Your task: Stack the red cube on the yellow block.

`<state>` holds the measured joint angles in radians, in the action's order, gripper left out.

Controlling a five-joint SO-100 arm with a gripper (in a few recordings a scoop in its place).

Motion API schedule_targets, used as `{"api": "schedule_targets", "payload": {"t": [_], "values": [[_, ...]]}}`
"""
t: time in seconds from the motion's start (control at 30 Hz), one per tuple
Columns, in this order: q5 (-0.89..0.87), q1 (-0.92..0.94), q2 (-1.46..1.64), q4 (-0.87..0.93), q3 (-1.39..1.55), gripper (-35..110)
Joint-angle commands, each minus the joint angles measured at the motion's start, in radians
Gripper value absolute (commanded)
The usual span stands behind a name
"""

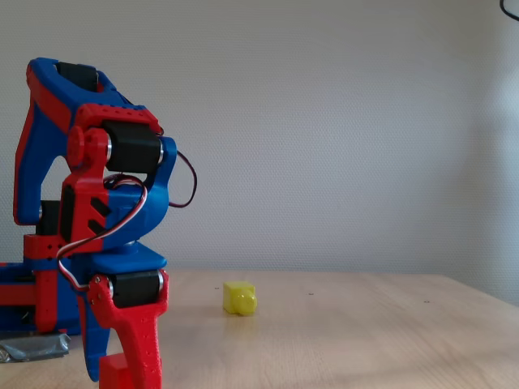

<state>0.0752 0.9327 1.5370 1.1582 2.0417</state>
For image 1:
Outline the red white black servo cable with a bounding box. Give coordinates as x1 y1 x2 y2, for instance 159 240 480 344
55 151 199 293

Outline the red cube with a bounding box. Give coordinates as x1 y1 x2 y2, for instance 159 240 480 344
99 353 133 389

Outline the yellow block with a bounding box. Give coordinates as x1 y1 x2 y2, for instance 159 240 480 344
222 280 259 317

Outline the blue and red robot base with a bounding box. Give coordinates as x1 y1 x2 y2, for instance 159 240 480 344
0 262 41 336

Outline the grey duct tape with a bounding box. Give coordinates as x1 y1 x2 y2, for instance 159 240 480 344
0 331 71 363

